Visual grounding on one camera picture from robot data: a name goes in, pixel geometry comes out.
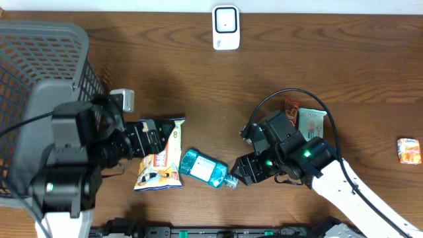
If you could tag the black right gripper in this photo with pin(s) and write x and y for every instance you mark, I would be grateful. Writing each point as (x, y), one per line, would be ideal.
(250, 164)

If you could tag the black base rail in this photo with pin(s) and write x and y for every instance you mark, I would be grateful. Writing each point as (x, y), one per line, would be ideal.
(167, 232)

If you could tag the small orange juice carton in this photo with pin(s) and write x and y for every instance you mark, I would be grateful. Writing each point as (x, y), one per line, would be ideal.
(409, 151)

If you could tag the pale green wipes pack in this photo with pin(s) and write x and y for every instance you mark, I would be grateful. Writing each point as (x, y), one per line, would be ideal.
(311, 123)

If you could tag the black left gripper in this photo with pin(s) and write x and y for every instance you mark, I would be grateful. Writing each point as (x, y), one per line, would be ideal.
(151, 145)

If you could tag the yellow snack bag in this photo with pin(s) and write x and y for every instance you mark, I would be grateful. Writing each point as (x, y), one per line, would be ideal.
(161, 171)

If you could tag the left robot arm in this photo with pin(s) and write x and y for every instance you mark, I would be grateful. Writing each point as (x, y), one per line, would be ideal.
(89, 136)

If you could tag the white barcode scanner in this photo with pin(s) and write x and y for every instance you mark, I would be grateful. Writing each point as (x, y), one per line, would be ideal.
(226, 30)

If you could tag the teal mouthwash bottle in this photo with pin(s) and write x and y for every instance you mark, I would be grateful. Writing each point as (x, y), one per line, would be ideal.
(206, 169)

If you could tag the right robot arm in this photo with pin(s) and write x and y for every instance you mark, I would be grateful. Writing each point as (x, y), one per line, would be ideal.
(279, 149)

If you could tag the grey plastic shopping basket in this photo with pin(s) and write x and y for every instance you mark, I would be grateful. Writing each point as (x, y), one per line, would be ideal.
(43, 64)

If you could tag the red brown snack packet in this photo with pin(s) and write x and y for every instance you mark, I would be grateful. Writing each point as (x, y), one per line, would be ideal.
(291, 109)

